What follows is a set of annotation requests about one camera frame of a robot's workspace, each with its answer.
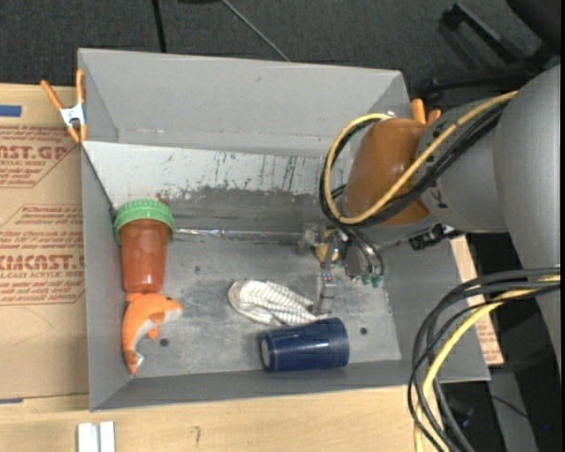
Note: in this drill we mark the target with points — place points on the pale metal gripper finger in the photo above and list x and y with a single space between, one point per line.
326 295
310 239

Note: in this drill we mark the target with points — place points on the dark blue plastic cup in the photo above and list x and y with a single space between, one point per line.
306 345

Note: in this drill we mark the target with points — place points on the white striped cloth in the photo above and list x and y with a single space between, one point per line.
268 303

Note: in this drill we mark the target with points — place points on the grey metal bin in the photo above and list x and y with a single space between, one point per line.
245 106

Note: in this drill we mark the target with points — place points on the orange jar with green lid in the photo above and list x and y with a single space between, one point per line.
142 252

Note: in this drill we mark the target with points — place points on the orange and white toy fish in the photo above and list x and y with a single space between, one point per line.
143 316

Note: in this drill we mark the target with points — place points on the brown cardboard board red print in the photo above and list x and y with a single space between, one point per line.
37 233

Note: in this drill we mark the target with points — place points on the black cylinder on white bracket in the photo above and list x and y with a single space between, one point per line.
426 240

